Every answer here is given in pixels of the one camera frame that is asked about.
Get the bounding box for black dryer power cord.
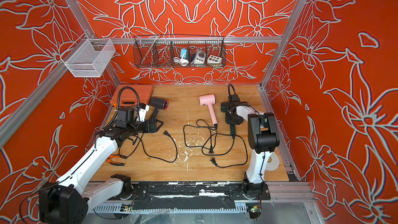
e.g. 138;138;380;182
118;130;178;163

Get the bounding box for black magenta hair dryer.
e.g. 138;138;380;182
149;96;169;119

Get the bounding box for aluminium frame rail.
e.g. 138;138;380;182
92;36;282;45

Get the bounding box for pink dryer black cord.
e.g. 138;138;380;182
183;119;218;156

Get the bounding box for pink hair dryer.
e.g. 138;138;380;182
199;94;218;127

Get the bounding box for dark green hair dryer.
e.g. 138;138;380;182
221;102;236;139

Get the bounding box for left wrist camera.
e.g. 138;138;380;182
138;103;149;122

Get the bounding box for orange handled pliers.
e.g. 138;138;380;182
106;155;125;167

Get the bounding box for white mesh wall basket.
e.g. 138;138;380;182
61;39;116;78

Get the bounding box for orange plastic tool case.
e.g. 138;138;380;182
110;84;153;107

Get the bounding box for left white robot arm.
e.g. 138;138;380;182
38;85;169;224

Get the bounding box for white tape roll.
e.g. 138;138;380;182
265;153;280;171

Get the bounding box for black wire wall basket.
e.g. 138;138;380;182
133;34;227;68

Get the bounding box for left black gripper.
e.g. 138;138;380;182
127;119;163;136

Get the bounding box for white power strip cube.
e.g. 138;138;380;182
207;55;222;66

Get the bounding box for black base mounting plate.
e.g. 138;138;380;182
104;181;271;211

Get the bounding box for blue white small box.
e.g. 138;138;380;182
179;49;189;60

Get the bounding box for white round socket adapter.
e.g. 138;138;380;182
192;51;206;65

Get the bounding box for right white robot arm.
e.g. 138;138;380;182
221;84;280;194

